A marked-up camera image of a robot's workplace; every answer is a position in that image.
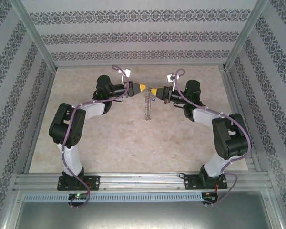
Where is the metal keyring plate with rings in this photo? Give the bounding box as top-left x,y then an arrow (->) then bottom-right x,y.
143,87 -> 153,121

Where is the small green circuit board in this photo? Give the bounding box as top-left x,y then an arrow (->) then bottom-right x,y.
68,193 -> 89,200
203,192 -> 219,203

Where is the grey sheet metal panel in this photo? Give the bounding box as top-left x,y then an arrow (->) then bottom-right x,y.
4,188 -> 286,229

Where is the thin aluminium wall strip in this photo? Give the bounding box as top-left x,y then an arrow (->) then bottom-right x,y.
56,64 -> 226,69

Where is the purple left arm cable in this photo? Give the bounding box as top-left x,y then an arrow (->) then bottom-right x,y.
61,64 -> 132,208

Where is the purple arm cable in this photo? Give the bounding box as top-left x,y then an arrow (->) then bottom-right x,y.
61,64 -> 132,208
174,68 -> 251,207

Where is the aluminium side rail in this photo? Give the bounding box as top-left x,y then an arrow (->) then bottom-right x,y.
22,68 -> 57,175
219,66 -> 262,173

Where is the aluminium frame post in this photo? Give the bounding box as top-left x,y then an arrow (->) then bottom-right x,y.
223,0 -> 270,70
10,0 -> 57,70

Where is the aluminium mounting rail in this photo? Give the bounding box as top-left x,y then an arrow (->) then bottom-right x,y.
13,172 -> 274,191

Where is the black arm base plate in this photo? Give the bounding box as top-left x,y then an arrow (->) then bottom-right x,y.
57,175 -> 101,191
184,173 -> 228,191

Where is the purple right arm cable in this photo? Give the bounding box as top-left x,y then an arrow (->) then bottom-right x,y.
174,68 -> 251,207

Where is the grey slotted cable duct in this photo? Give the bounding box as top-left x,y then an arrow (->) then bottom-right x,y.
22,192 -> 203,201

